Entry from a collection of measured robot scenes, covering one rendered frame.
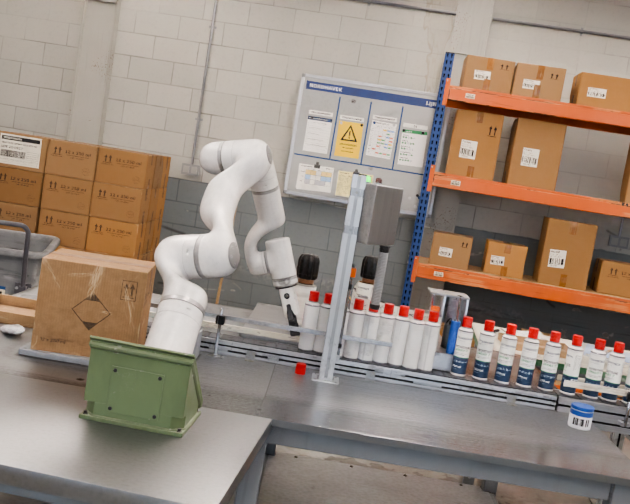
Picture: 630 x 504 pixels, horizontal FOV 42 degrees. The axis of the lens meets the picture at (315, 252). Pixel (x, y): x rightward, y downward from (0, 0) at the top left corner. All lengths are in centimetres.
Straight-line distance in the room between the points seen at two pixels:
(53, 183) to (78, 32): 207
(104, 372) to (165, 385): 15
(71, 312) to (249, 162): 67
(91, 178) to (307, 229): 206
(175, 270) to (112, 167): 389
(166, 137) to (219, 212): 522
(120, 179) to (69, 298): 362
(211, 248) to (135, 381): 42
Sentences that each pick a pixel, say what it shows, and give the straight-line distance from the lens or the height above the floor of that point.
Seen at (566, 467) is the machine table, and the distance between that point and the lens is 233.
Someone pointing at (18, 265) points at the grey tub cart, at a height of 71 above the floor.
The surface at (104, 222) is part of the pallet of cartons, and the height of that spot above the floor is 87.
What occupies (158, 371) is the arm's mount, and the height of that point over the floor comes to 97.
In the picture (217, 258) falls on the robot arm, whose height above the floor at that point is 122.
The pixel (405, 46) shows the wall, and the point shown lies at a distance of 722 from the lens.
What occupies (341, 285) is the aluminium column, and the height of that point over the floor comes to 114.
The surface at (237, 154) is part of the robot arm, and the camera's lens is 243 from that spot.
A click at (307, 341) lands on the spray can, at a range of 279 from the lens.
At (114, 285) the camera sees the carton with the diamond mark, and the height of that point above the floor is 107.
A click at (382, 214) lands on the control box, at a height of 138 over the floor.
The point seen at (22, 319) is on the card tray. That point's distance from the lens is 286.
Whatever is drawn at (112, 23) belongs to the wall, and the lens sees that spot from 770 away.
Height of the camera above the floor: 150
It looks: 6 degrees down
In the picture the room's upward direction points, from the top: 9 degrees clockwise
